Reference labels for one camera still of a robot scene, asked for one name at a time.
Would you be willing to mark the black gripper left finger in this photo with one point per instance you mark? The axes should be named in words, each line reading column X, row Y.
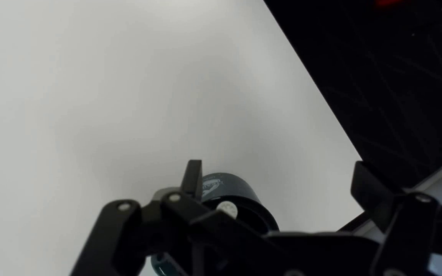
column 130, row 230

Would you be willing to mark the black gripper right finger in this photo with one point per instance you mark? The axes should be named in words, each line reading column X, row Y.
column 411, row 230

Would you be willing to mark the dark teal mug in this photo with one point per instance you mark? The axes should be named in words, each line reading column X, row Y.
column 242, row 192

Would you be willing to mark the red knob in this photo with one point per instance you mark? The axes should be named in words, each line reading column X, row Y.
column 388, row 2

